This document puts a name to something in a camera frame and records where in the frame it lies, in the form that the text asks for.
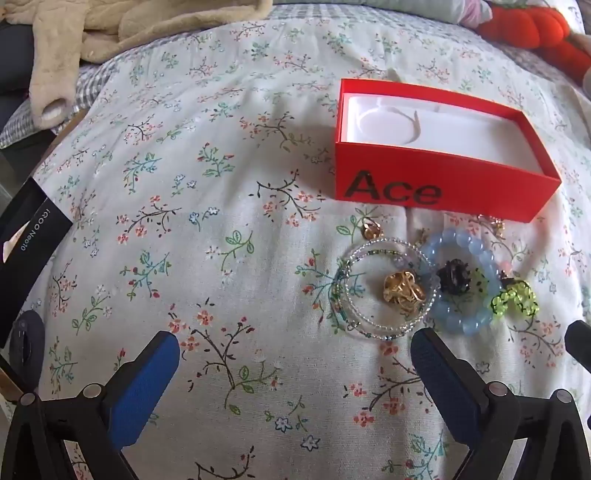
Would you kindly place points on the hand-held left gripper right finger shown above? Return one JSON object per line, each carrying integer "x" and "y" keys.
{"x": 438, "y": 378}

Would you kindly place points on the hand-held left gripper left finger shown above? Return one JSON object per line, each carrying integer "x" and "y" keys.
{"x": 147, "y": 378}

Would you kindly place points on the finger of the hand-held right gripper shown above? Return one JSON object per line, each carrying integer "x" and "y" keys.
{"x": 579, "y": 344}

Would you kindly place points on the red cardboard box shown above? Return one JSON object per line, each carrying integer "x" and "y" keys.
{"x": 485, "y": 187}

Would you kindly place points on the dark round object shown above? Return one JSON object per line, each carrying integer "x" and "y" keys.
{"x": 27, "y": 344}

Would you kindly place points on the black cardboard box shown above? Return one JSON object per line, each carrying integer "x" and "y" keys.
{"x": 27, "y": 249}

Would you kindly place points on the floral bedsheet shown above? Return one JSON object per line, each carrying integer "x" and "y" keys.
{"x": 184, "y": 194}

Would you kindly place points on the orange plush toy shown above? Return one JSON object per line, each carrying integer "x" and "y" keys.
{"x": 531, "y": 23}

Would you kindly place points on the beige plush garment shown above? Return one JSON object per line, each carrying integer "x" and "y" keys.
{"x": 138, "y": 27}

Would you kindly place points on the pink and white cloth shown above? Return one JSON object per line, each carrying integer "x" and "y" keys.
{"x": 443, "y": 9}

